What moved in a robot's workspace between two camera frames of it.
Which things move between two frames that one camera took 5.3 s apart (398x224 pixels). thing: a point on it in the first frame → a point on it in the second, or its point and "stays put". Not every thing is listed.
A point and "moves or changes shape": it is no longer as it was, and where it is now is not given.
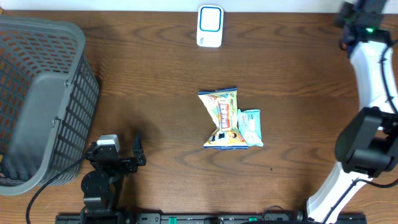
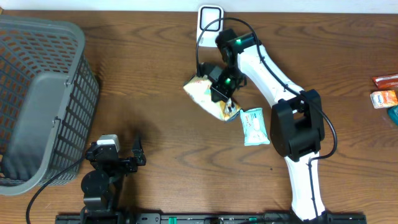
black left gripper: [131, 165] stays put
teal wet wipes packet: [249, 122] moves or changes shape
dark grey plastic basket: [49, 92] stays put
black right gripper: [349, 7] → [222, 94]
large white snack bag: [222, 104] → [199, 88]
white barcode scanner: [209, 26] stays put
